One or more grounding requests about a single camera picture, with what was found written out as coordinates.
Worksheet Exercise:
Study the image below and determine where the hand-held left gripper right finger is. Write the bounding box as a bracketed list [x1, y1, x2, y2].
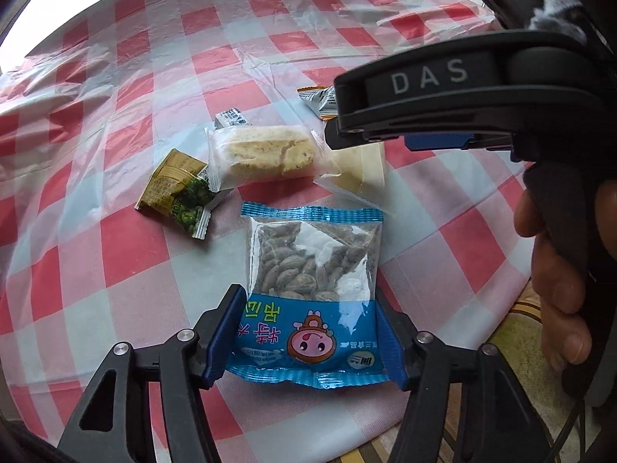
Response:
[375, 287, 553, 463]

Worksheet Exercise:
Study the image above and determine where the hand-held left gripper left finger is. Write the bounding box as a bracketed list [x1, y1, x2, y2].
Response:
[58, 284, 248, 463]

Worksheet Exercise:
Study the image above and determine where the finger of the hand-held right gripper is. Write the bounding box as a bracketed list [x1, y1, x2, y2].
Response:
[324, 120, 512, 152]

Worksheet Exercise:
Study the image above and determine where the clear cake packet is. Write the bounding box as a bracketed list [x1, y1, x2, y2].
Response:
[205, 124, 342, 192]
[313, 144, 387, 206]

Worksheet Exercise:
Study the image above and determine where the blue seed packet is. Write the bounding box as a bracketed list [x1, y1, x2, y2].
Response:
[226, 201, 392, 390]

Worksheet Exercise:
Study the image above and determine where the person's right hand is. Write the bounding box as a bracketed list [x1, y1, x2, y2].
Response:
[513, 187, 593, 373]

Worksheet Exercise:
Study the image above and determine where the small orange and grey packet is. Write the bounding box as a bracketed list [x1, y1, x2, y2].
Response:
[296, 85, 341, 122]

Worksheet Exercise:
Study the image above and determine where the red checkered tablecloth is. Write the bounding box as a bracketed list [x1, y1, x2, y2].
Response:
[0, 0, 536, 449]

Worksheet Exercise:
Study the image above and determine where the olive green pea packet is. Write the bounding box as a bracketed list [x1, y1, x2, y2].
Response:
[134, 149, 223, 240]

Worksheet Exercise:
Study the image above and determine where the small black and white candy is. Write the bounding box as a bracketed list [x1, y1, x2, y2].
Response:
[213, 107, 256, 131]

